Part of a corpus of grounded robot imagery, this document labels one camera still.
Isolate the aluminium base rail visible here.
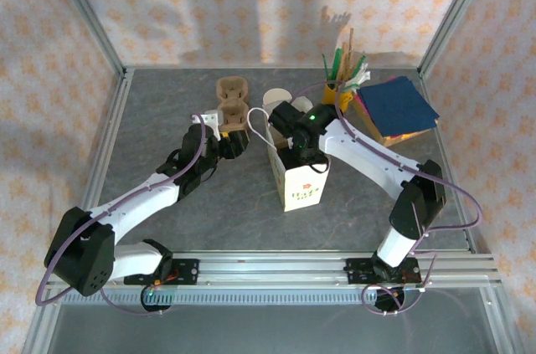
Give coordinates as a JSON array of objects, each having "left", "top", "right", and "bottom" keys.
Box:
[{"left": 46, "top": 249, "right": 503, "bottom": 289}]

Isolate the yellow stirrer holder cup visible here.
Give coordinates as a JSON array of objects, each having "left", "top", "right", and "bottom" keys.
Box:
[{"left": 322, "top": 80, "right": 355, "bottom": 115}]

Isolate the aluminium frame leg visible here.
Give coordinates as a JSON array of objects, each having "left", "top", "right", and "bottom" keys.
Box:
[
  {"left": 23, "top": 289, "right": 64, "bottom": 354},
  {"left": 480, "top": 286, "right": 523, "bottom": 354}
]

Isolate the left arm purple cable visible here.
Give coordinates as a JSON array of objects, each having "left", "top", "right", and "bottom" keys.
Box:
[{"left": 36, "top": 114, "right": 209, "bottom": 317}]

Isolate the grey slotted cable duct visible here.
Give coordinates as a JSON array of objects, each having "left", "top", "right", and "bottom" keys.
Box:
[{"left": 62, "top": 289, "right": 405, "bottom": 305}]

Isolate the dark blue paper napkin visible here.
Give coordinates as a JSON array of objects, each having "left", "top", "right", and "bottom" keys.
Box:
[{"left": 358, "top": 76, "right": 441, "bottom": 140}]

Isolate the white paper takeout bag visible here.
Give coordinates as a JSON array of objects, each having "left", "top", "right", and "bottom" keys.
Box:
[{"left": 246, "top": 95, "right": 331, "bottom": 213}]

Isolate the white wrapped straw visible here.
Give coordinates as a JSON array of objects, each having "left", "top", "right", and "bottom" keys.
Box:
[{"left": 338, "top": 70, "right": 373, "bottom": 92}]

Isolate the brown pulp cup carrier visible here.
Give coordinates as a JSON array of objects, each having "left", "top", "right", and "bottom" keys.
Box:
[{"left": 215, "top": 77, "right": 251, "bottom": 133}]

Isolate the aluminium frame post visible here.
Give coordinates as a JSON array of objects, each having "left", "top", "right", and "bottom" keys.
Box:
[
  {"left": 44, "top": 0, "right": 129, "bottom": 79},
  {"left": 417, "top": 0, "right": 499, "bottom": 74}
]

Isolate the colourful paper napkin stack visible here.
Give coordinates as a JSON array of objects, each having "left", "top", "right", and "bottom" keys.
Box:
[{"left": 353, "top": 76, "right": 441, "bottom": 148}]

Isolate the tall wooden stirrer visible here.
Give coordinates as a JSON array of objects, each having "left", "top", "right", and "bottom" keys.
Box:
[{"left": 346, "top": 27, "right": 356, "bottom": 79}]

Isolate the aluminium side rail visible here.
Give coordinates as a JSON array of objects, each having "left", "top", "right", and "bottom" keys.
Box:
[
  {"left": 66, "top": 69, "right": 136, "bottom": 254},
  {"left": 418, "top": 71, "right": 477, "bottom": 253}
]

